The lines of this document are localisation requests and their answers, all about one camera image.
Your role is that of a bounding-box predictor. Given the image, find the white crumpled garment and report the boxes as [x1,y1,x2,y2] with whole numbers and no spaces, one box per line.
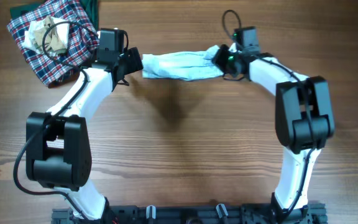
[22,16,69,57]

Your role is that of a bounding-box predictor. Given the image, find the dark green garment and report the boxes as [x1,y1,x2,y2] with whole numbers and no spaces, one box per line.
[10,0,99,30]

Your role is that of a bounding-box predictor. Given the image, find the beige crumpled garment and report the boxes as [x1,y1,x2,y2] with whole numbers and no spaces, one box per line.
[32,16,69,57]

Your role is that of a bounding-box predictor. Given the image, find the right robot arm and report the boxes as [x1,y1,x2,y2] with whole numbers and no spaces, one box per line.
[212,27,335,223]

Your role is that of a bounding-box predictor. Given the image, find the light blue striped baby pants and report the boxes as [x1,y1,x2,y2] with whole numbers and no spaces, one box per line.
[142,45,223,81]

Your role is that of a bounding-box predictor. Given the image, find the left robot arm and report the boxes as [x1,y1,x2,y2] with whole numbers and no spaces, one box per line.
[24,29,143,223]

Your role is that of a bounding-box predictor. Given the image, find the red blue plaid garment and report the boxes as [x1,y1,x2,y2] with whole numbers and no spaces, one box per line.
[7,0,99,86]

